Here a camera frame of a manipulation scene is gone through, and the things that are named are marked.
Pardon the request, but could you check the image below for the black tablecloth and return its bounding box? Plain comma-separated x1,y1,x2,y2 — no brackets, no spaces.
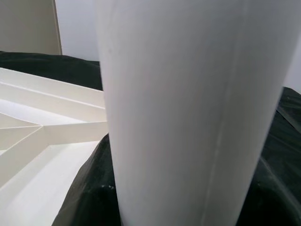
0,50,301,194

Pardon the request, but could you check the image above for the white plastic table top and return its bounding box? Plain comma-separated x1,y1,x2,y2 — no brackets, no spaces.
0,67,109,226

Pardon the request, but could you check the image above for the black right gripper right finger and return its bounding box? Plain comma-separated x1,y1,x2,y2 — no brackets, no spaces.
246,157,301,226

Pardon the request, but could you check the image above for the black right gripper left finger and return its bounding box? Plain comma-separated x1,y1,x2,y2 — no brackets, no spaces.
51,133,123,226

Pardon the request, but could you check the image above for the white plastic table leg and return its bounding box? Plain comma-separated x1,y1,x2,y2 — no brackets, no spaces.
94,0,301,226

